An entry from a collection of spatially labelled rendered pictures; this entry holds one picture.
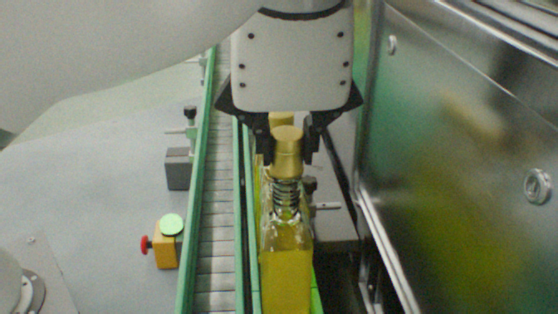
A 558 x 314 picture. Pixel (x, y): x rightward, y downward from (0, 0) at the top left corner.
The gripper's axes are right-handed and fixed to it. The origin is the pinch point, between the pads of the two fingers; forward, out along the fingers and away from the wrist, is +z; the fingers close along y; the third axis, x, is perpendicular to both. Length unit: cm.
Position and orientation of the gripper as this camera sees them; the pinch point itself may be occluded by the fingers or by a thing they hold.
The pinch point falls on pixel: (286, 141)
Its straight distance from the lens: 44.4
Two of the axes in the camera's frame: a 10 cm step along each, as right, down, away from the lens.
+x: 0.7, 7.1, -7.0
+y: -10.0, 0.3, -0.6
